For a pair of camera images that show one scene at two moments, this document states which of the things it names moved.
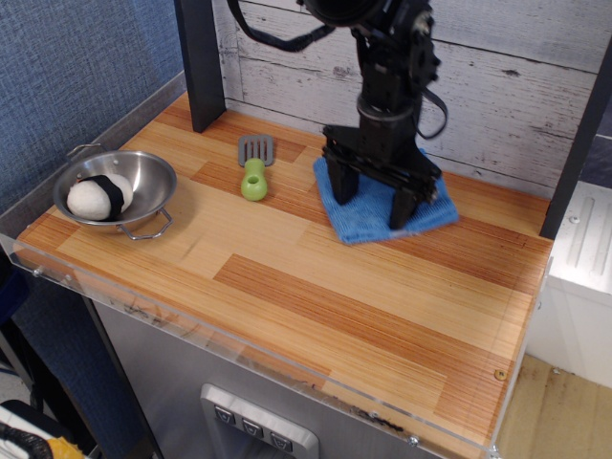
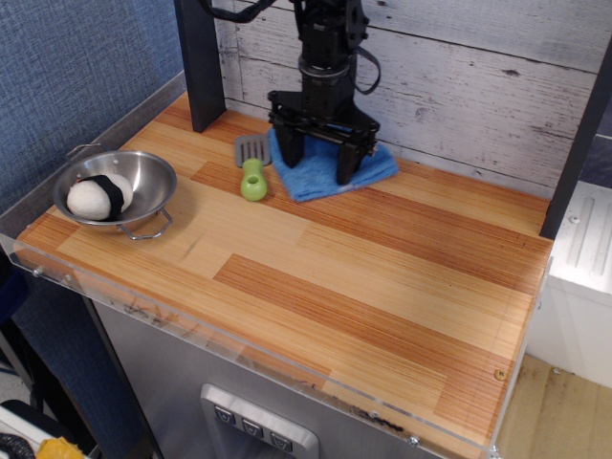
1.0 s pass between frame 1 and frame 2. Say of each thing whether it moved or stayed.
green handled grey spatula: stayed
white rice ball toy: stayed
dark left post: stayed
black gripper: moved
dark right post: stayed
